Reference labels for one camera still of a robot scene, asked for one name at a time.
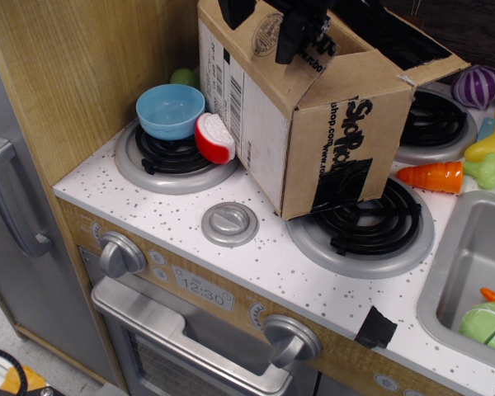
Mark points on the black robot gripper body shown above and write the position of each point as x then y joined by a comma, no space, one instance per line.
319,9

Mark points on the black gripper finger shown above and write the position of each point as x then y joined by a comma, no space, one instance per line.
296,31
235,12

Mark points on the cardboard box with black tape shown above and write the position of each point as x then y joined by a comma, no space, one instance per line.
317,133

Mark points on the green toy fruit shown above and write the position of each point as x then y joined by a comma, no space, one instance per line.
185,76

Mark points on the blue plastic bowl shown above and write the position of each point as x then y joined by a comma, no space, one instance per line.
170,111

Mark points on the red and white toy slice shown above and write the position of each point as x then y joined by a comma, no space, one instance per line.
213,139

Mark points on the rear right stove burner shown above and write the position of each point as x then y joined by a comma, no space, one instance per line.
438,129

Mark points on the stove burner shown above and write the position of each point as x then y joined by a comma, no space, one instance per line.
376,239
167,167
438,129

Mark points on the rear left stove burner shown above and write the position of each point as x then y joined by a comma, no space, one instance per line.
167,167

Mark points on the purple striped toy onion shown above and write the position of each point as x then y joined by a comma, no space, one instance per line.
475,87

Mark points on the silver countertop knob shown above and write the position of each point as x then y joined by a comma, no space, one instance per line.
229,224

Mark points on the blue toy piece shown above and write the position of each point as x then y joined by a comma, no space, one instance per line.
487,128

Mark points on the front right stove burner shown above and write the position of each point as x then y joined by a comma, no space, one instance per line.
376,239

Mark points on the green toy broccoli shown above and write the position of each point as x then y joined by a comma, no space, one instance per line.
483,172

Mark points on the left silver oven knob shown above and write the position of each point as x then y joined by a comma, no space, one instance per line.
119,255

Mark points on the silver oven knob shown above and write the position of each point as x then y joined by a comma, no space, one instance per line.
119,255
290,340

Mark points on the oven clock display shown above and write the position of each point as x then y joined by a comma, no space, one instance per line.
203,288

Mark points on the silver toy sink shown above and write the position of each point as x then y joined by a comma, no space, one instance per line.
464,263

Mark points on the right silver oven knob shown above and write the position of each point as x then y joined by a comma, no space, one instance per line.
290,340

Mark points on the black tape piece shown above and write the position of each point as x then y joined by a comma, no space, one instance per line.
376,330

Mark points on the small orange toy carrot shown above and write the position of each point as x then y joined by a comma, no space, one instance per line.
488,294

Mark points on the green toy cabbage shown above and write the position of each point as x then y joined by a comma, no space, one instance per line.
478,323

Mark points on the grey toy fridge door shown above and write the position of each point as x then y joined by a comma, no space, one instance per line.
42,297

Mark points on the orange object on floor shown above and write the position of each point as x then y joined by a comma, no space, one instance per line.
12,382

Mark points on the silver fridge handle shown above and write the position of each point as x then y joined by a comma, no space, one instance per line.
31,244

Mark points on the silver oven door handle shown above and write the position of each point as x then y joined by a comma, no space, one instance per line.
158,358

